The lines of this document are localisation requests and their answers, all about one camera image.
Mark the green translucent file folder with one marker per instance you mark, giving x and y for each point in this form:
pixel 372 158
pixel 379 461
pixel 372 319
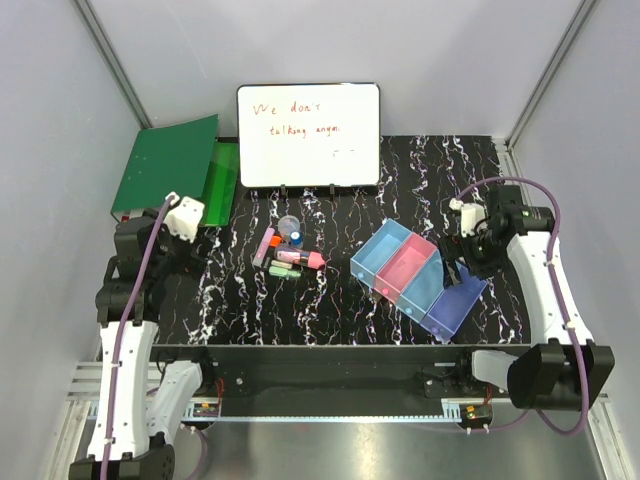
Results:
pixel 219 189

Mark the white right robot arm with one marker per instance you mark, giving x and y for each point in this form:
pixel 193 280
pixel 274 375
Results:
pixel 542 295

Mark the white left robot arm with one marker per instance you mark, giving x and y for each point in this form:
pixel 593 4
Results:
pixel 135 426

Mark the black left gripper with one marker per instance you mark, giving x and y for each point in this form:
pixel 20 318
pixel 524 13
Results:
pixel 191 264

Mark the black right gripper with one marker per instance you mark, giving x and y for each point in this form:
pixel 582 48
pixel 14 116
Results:
pixel 456 246

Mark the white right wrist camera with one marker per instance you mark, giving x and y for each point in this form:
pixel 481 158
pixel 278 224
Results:
pixel 471 216

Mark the aluminium frame rail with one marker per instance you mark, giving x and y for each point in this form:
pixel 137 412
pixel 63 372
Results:
pixel 283 383

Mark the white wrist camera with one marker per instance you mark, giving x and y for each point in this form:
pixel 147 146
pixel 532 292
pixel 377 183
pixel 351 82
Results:
pixel 183 217
pixel 471 216

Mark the purple plastic bin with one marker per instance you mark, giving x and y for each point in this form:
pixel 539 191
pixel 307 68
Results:
pixel 451 308

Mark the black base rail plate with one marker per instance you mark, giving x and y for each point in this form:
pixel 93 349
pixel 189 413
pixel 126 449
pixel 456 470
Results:
pixel 335 382

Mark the green ring binder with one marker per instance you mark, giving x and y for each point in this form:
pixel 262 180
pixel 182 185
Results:
pixel 163 160

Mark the green highlighter pen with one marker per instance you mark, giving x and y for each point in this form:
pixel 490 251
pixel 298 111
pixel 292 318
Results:
pixel 281 272

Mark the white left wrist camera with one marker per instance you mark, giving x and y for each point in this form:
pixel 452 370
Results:
pixel 183 217

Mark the white dry-erase board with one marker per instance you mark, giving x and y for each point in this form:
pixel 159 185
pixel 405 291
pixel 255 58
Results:
pixel 309 135

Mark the black marble pattern mat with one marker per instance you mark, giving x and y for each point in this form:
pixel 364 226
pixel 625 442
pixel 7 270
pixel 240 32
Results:
pixel 234 302

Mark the pink eraser stick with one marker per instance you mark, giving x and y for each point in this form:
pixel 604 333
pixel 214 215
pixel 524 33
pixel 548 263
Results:
pixel 263 247

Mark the clear jar of clips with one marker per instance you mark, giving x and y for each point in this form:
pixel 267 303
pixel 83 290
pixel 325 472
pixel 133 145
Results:
pixel 287 225

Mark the pink plastic bin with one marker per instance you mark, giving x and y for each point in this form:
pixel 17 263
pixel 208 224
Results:
pixel 403 266

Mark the light blue bin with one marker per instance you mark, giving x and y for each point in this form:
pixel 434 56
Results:
pixel 418 297
pixel 376 252

